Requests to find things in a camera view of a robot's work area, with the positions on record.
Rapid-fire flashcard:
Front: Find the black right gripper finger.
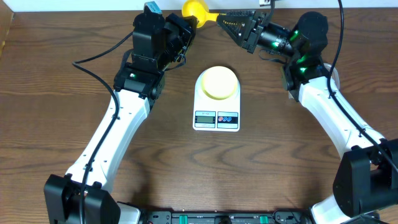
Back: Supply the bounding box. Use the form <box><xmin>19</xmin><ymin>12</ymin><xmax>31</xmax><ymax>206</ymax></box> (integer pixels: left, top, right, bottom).
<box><xmin>218</xmin><ymin>10</ymin><xmax>256</xmax><ymax>18</ymax></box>
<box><xmin>216</xmin><ymin>15</ymin><xmax>252</xmax><ymax>47</ymax></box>

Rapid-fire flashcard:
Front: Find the yellow plastic measuring scoop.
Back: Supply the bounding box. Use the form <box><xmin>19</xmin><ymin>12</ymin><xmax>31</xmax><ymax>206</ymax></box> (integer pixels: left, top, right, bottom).
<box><xmin>182</xmin><ymin>0</ymin><xmax>224</xmax><ymax>28</ymax></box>

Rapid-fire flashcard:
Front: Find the white digital kitchen scale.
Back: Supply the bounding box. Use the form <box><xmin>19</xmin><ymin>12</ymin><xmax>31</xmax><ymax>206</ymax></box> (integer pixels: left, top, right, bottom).
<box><xmin>192</xmin><ymin>71</ymin><xmax>241</xmax><ymax>132</ymax></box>

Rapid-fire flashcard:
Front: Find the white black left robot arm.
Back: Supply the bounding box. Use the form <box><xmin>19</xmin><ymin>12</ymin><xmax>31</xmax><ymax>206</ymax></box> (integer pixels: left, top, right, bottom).
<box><xmin>44</xmin><ymin>7</ymin><xmax>198</xmax><ymax>223</ymax></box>

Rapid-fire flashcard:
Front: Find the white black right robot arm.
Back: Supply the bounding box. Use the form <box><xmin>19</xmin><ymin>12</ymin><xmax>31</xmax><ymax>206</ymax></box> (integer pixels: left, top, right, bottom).
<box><xmin>216</xmin><ymin>11</ymin><xmax>397</xmax><ymax>223</ymax></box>

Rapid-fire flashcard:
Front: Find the yellow plastic bowl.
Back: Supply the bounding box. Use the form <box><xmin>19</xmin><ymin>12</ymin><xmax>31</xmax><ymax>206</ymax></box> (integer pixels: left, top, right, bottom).
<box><xmin>200</xmin><ymin>66</ymin><xmax>238</xmax><ymax>100</ymax></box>

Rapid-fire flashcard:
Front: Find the clear container of soybeans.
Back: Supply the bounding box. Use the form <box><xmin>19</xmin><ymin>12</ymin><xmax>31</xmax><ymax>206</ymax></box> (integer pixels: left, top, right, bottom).
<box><xmin>324</xmin><ymin>63</ymin><xmax>340</xmax><ymax>88</ymax></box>

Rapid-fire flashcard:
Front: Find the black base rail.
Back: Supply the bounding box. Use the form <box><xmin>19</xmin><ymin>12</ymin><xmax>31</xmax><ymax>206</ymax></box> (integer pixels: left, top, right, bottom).
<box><xmin>137</xmin><ymin>210</ymin><xmax>313</xmax><ymax>224</ymax></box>

